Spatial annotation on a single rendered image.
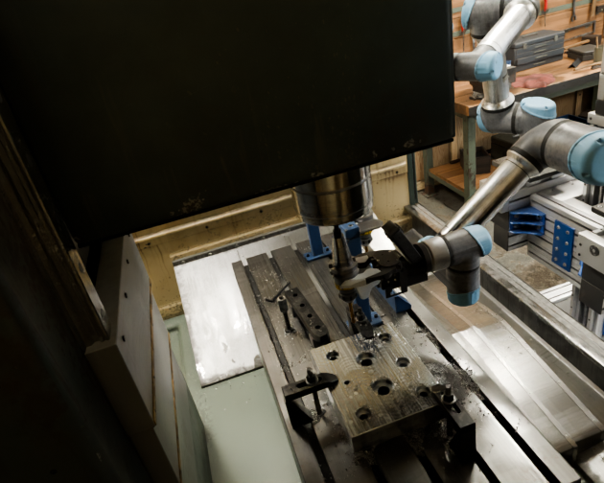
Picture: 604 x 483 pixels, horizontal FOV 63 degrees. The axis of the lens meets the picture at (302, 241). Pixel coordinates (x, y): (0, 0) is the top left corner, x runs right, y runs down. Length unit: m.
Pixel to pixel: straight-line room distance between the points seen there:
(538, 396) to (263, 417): 0.81
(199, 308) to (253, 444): 0.61
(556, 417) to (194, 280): 1.35
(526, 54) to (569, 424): 3.03
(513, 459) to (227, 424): 0.89
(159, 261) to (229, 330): 0.44
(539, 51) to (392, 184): 2.18
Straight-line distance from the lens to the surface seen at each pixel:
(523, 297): 1.72
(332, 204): 0.90
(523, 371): 1.59
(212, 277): 2.04
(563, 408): 1.54
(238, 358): 1.85
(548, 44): 4.21
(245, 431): 1.65
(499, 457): 1.17
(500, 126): 2.02
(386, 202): 2.25
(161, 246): 2.08
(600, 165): 1.24
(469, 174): 3.60
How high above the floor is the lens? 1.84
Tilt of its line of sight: 29 degrees down
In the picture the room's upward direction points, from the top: 12 degrees counter-clockwise
